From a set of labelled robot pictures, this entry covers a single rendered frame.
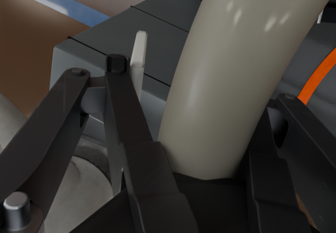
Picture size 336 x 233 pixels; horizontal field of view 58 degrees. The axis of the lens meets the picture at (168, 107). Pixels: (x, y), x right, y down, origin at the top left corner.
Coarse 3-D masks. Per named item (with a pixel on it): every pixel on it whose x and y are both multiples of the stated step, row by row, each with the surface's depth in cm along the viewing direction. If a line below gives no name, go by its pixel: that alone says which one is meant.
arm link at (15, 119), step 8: (0, 96) 52; (0, 104) 51; (8, 104) 53; (0, 112) 50; (8, 112) 51; (16, 112) 53; (0, 120) 49; (8, 120) 50; (16, 120) 52; (24, 120) 54; (0, 128) 49; (8, 128) 49; (16, 128) 51; (0, 136) 48; (8, 136) 49; (0, 144) 48; (0, 152) 47
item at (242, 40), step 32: (224, 0) 7; (256, 0) 7; (288, 0) 7; (320, 0) 7; (192, 32) 8; (224, 32) 8; (256, 32) 7; (288, 32) 7; (192, 64) 8; (224, 64) 8; (256, 64) 8; (192, 96) 8; (224, 96) 8; (256, 96) 8; (160, 128) 10; (192, 128) 9; (224, 128) 8; (192, 160) 9; (224, 160) 9
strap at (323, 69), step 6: (330, 54) 121; (324, 60) 123; (330, 60) 122; (318, 66) 125; (324, 66) 124; (330, 66) 123; (318, 72) 126; (324, 72) 125; (312, 78) 128; (318, 78) 127; (306, 84) 130; (312, 84) 129; (306, 90) 131; (312, 90) 130; (300, 96) 133; (306, 96) 132; (306, 102) 134
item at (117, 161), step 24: (120, 72) 15; (120, 96) 13; (120, 120) 11; (144, 120) 11; (120, 144) 9; (144, 144) 9; (120, 168) 9; (144, 168) 8; (168, 168) 8; (144, 192) 7; (168, 192) 8; (144, 216) 6; (168, 216) 7; (192, 216) 7
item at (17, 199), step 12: (24, 192) 8; (12, 204) 7; (24, 204) 7; (12, 216) 7; (24, 216) 7; (36, 216) 8; (0, 228) 7; (12, 228) 7; (24, 228) 8; (36, 228) 8
